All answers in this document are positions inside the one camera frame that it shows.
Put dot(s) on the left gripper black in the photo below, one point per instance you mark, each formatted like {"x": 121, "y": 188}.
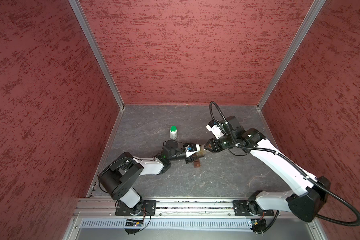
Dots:
{"x": 191, "y": 159}

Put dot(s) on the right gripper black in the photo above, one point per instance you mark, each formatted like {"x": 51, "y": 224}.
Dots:
{"x": 213, "y": 143}

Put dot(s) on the white pill bottle green cap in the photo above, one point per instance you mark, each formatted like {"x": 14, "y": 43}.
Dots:
{"x": 173, "y": 133}

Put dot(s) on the brown weekly pill organizer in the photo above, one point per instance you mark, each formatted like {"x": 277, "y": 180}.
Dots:
{"x": 197, "y": 163}

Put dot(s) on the small clear orange-cap bottle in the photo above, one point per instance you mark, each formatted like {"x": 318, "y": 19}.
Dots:
{"x": 201, "y": 152}

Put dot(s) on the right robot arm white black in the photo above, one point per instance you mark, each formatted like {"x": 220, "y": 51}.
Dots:
{"x": 303, "y": 199}

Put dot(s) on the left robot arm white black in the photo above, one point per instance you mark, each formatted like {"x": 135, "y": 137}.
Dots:
{"x": 117, "y": 178}

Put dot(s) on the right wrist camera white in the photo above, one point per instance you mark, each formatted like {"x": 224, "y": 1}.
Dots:
{"x": 216, "y": 129}

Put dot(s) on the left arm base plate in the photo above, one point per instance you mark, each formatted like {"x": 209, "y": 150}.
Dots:
{"x": 148, "y": 207}

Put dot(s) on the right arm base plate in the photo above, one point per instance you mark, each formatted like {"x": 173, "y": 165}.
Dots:
{"x": 240, "y": 207}

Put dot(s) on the left controller board with wires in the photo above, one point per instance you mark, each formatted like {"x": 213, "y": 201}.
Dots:
{"x": 133, "y": 223}

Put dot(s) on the controller board with wires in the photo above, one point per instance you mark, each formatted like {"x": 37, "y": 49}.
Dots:
{"x": 133, "y": 223}
{"x": 260, "y": 225}

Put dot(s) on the right controller board with wires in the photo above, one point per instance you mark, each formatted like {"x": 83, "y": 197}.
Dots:
{"x": 260, "y": 225}

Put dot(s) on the aluminium front rail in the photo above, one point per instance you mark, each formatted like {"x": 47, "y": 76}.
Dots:
{"x": 205, "y": 208}

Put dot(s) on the white slotted cable duct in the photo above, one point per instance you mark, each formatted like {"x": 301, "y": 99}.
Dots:
{"x": 241, "y": 225}

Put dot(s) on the right aluminium corner post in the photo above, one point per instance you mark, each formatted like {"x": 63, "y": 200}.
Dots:
{"x": 305, "y": 26}

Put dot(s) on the aluminium corner post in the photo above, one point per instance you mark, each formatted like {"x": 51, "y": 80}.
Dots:
{"x": 305, "y": 26}
{"x": 84, "y": 24}

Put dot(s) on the left aluminium corner post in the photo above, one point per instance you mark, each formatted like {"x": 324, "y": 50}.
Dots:
{"x": 84, "y": 24}

